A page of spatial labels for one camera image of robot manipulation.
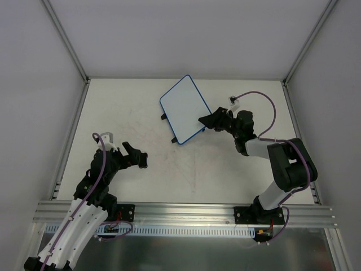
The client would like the left aluminium frame post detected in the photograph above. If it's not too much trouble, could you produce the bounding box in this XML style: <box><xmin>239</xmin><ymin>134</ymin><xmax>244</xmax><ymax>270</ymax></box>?
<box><xmin>41</xmin><ymin>0</ymin><xmax>89</xmax><ymax>83</ymax></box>

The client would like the blue framed whiteboard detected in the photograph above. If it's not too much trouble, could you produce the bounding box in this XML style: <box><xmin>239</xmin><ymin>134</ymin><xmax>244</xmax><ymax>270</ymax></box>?
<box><xmin>159</xmin><ymin>75</ymin><xmax>212</xmax><ymax>145</ymax></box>

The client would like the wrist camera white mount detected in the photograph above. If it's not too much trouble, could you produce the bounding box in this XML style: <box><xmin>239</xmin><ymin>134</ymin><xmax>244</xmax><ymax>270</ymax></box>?
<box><xmin>227</xmin><ymin>96</ymin><xmax>240</xmax><ymax>113</ymax></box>
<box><xmin>97</xmin><ymin>132</ymin><xmax>117</xmax><ymax>151</ymax></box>

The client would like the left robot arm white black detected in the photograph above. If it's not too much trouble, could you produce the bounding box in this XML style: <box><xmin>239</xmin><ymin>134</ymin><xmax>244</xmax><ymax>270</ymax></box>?
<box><xmin>24</xmin><ymin>142</ymin><xmax>148</xmax><ymax>270</ymax></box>

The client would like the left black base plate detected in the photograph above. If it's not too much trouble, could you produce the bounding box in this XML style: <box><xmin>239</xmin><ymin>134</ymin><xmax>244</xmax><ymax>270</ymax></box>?
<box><xmin>115</xmin><ymin>204</ymin><xmax>135</xmax><ymax>222</ymax></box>

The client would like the aluminium frame post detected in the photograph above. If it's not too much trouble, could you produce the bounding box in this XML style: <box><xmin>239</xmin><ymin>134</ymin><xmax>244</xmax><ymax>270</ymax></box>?
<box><xmin>283</xmin><ymin>0</ymin><xmax>339</xmax><ymax>86</ymax></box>
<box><xmin>41</xmin><ymin>0</ymin><xmax>89</xmax><ymax>83</ymax></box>

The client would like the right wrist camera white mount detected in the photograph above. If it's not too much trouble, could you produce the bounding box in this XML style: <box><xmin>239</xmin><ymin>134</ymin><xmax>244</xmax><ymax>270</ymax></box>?
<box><xmin>227</xmin><ymin>96</ymin><xmax>240</xmax><ymax>113</ymax></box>

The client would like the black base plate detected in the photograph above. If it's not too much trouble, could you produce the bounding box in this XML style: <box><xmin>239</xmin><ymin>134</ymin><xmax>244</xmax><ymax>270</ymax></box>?
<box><xmin>234</xmin><ymin>206</ymin><xmax>285</xmax><ymax>225</ymax></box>
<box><xmin>115</xmin><ymin>204</ymin><xmax>135</xmax><ymax>222</ymax></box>

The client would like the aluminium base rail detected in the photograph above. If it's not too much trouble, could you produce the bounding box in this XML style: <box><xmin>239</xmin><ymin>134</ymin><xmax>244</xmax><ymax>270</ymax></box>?
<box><xmin>32</xmin><ymin>200</ymin><xmax>338</xmax><ymax>228</ymax></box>

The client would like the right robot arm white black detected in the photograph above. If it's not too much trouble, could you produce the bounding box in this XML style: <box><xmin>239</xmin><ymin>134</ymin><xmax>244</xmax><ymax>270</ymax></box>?
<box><xmin>199</xmin><ymin>107</ymin><xmax>318</xmax><ymax>224</ymax></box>

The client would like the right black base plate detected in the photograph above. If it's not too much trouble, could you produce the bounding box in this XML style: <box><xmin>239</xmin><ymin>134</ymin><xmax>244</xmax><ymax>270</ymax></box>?
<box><xmin>234</xmin><ymin>206</ymin><xmax>285</xmax><ymax>225</ymax></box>

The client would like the right aluminium frame post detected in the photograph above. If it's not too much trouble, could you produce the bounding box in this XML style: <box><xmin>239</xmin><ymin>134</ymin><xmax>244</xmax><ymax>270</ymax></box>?
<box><xmin>283</xmin><ymin>0</ymin><xmax>339</xmax><ymax>86</ymax></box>

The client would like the black whiteboard eraser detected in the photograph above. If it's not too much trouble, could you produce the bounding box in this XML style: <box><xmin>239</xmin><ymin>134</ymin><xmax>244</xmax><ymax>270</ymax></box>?
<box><xmin>138</xmin><ymin>152</ymin><xmax>148</xmax><ymax>169</ymax></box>

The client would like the white slotted cable duct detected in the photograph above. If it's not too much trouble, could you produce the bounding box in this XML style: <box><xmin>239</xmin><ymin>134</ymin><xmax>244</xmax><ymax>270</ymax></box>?
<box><xmin>45</xmin><ymin>224</ymin><xmax>256</xmax><ymax>239</ymax></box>

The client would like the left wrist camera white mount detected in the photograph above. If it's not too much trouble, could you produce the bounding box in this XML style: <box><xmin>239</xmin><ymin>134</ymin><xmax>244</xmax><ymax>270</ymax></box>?
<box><xmin>97</xmin><ymin>132</ymin><xmax>117</xmax><ymax>151</ymax></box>

